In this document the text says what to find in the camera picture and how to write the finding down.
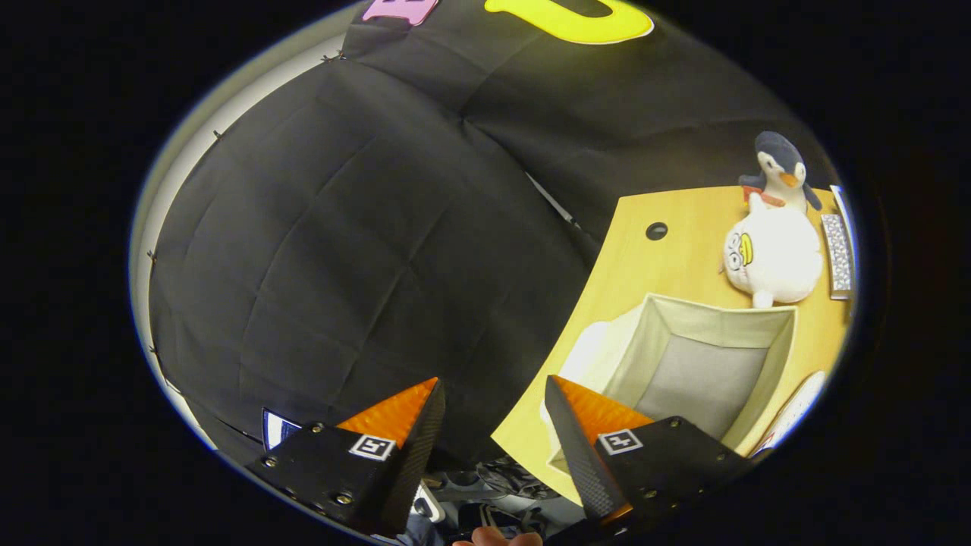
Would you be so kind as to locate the white striped canvas shoe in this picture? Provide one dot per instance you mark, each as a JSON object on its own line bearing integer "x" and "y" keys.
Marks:
{"x": 796, "y": 406}

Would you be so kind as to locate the computer monitor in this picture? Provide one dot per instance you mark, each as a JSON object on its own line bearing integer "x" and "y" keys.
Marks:
{"x": 277, "y": 429}

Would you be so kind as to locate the dark clutter pile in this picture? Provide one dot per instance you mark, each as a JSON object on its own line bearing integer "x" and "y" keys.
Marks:
{"x": 501, "y": 485}

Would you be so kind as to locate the beige fabric storage box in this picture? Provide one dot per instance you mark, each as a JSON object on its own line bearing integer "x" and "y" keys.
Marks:
{"x": 705, "y": 379}

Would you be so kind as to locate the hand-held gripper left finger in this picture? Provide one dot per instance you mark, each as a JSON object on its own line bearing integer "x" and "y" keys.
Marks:
{"x": 406, "y": 470}

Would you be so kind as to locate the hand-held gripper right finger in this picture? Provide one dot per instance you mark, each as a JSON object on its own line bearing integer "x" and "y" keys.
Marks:
{"x": 584, "y": 462}

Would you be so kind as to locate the white duck plush toy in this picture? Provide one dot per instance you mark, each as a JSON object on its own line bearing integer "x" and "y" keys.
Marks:
{"x": 774, "y": 258}

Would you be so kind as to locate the penguin plush toy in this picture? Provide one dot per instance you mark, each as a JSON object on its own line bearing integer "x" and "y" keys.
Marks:
{"x": 781, "y": 171}

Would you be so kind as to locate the grey patterned book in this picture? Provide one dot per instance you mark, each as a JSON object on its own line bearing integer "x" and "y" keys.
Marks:
{"x": 838, "y": 254}

